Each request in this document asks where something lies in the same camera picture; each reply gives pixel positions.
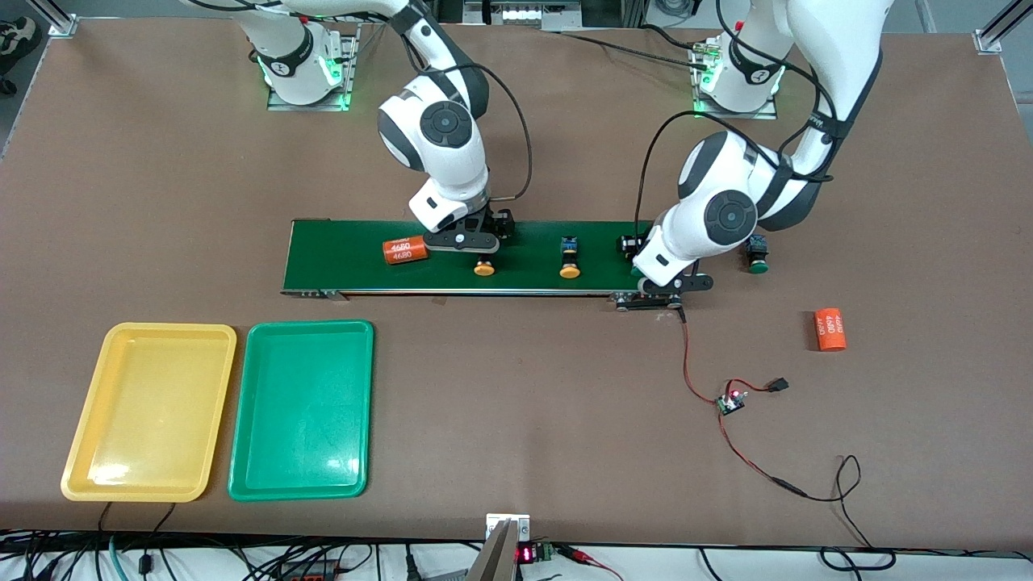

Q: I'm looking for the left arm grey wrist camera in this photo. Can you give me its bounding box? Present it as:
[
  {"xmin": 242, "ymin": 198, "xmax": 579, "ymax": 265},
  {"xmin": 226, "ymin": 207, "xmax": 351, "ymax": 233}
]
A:
[{"xmin": 642, "ymin": 273, "xmax": 715, "ymax": 298}]

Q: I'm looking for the red black clip lead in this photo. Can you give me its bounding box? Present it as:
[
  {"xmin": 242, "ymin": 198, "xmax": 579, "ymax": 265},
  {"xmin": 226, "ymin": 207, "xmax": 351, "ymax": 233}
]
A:
[{"xmin": 557, "ymin": 544, "xmax": 624, "ymax": 581}]

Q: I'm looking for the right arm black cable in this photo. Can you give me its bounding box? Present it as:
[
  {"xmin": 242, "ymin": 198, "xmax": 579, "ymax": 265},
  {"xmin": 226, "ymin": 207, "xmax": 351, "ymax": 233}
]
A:
[{"xmin": 404, "ymin": 16, "xmax": 533, "ymax": 203}]

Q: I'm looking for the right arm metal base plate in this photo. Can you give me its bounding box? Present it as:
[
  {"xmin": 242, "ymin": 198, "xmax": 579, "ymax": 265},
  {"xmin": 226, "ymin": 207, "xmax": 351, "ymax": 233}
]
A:
[{"xmin": 266, "ymin": 23, "xmax": 358, "ymax": 112}]

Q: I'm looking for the yellow plastic tray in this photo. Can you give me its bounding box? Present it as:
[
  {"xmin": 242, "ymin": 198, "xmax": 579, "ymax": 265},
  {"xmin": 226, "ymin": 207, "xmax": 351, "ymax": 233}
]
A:
[{"xmin": 61, "ymin": 322, "xmax": 238, "ymax": 503}]

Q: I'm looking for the red black conveyor wire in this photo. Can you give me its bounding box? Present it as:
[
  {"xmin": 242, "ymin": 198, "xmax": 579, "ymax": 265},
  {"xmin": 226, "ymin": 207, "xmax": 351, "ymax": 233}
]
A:
[{"xmin": 680, "ymin": 305, "xmax": 725, "ymax": 404}]

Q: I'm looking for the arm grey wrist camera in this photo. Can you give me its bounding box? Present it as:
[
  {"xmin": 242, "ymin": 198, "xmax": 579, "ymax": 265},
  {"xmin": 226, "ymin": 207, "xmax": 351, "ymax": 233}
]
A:
[
  {"xmin": 642, "ymin": 273, "xmax": 715, "ymax": 298},
  {"xmin": 424, "ymin": 230, "xmax": 500, "ymax": 253}
]

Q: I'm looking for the aluminium corner profile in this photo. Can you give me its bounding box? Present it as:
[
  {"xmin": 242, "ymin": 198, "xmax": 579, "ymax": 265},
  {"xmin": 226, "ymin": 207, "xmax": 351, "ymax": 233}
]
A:
[
  {"xmin": 44, "ymin": 0, "xmax": 79, "ymax": 39},
  {"xmin": 972, "ymin": 0, "xmax": 1026, "ymax": 56}
]

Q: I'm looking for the orange cylinder white print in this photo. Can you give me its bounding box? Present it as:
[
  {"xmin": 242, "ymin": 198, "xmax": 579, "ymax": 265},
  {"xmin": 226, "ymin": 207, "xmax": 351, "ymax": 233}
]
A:
[
  {"xmin": 812, "ymin": 307, "xmax": 847, "ymax": 353},
  {"xmin": 383, "ymin": 236, "xmax": 429, "ymax": 265}
]

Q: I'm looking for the long black table cable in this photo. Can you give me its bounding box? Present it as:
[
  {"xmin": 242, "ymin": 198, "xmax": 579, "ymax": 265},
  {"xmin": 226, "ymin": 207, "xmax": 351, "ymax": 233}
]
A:
[{"xmin": 557, "ymin": 31, "xmax": 711, "ymax": 69}]

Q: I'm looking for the green conveyor belt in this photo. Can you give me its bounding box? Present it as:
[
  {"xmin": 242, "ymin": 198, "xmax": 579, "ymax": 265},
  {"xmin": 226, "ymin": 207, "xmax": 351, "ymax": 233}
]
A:
[{"xmin": 280, "ymin": 218, "xmax": 687, "ymax": 312}]

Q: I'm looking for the black white shoe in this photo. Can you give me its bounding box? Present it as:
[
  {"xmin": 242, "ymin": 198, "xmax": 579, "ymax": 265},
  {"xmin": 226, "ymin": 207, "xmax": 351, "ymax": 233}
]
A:
[{"xmin": 0, "ymin": 16, "xmax": 39, "ymax": 77}]

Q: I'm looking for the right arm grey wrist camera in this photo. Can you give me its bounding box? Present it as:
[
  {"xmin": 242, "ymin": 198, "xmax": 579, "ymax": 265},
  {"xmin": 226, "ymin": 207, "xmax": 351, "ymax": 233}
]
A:
[{"xmin": 424, "ymin": 230, "xmax": 500, "ymax": 253}]

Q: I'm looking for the metal camera mount pole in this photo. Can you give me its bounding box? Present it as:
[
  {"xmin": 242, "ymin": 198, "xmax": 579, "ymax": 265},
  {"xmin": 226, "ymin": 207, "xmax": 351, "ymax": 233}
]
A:
[{"xmin": 466, "ymin": 513, "xmax": 531, "ymax": 581}]

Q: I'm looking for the red black supply wire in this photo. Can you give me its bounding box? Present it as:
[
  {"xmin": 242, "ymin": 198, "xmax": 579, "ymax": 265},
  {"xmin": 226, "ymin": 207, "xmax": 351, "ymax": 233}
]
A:
[{"xmin": 717, "ymin": 412, "xmax": 897, "ymax": 572}]

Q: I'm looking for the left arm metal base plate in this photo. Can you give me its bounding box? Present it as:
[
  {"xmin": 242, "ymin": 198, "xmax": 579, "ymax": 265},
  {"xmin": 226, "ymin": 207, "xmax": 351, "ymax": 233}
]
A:
[{"xmin": 692, "ymin": 36, "xmax": 778, "ymax": 120}]

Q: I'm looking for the green plastic tray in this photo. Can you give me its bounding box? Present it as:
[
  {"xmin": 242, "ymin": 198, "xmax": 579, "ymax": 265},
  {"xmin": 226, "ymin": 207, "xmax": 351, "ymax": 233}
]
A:
[{"xmin": 228, "ymin": 320, "xmax": 376, "ymax": 502}]

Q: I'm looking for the grey metal frame rack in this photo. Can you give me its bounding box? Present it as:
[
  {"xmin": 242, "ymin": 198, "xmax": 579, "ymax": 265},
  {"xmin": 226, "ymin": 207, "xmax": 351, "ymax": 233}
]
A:
[{"xmin": 408, "ymin": 0, "xmax": 650, "ymax": 33}]

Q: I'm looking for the black plug with lead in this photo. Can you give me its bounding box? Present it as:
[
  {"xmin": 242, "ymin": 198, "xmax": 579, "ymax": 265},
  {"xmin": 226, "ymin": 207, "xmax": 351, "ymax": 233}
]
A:
[{"xmin": 729, "ymin": 376, "xmax": 790, "ymax": 396}]

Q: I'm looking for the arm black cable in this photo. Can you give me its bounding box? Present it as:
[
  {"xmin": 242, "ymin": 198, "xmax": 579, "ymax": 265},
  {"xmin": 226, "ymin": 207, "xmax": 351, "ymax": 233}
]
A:
[
  {"xmin": 404, "ymin": 16, "xmax": 533, "ymax": 203},
  {"xmin": 634, "ymin": 0, "xmax": 840, "ymax": 239}
]

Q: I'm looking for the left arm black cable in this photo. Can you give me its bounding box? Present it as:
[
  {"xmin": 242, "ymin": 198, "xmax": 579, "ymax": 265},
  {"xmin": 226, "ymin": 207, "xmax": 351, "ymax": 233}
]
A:
[{"xmin": 634, "ymin": 0, "xmax": 840, "ymax": 239}]

